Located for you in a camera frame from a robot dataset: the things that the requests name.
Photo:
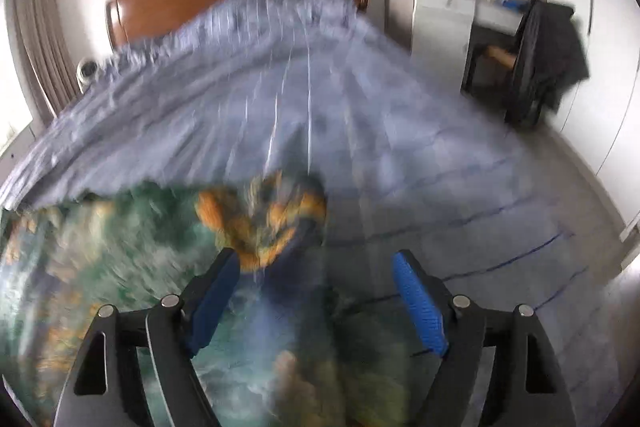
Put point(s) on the beige curtain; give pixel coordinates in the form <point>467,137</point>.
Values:
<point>40,32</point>

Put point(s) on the wooden chair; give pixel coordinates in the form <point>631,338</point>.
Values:
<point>500,56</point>

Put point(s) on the green floral padded jacket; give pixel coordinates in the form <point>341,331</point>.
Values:
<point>150,267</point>

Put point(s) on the white wardrobe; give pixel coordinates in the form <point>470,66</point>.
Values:
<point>600,32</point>

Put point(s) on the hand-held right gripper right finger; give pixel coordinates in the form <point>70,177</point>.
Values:
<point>420,302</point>

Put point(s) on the chair with dark jacket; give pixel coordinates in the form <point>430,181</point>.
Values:
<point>542,57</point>

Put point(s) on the white round fan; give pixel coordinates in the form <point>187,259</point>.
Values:
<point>86,73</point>

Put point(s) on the white desk with drawers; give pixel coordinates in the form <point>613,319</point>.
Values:
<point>440,27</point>

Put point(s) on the blue items on desk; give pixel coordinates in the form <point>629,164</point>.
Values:
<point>512,3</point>

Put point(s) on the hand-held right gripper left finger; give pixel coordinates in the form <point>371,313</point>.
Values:
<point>215,294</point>

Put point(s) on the white window cabinet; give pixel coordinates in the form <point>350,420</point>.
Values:
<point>10,142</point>

